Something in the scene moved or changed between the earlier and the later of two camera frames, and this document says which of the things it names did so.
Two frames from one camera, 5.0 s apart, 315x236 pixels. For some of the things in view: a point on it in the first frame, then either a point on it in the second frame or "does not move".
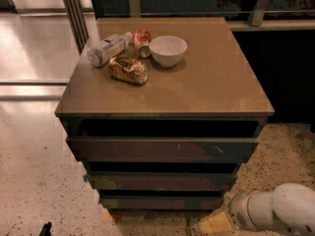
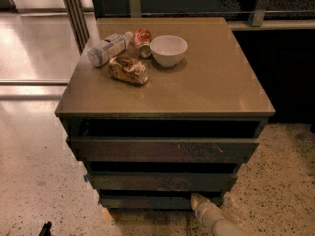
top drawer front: [160, 149] does not move
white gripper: [240, 206] to [205, 208]
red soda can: [142, 41] does not move
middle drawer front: [160, 181] does not move
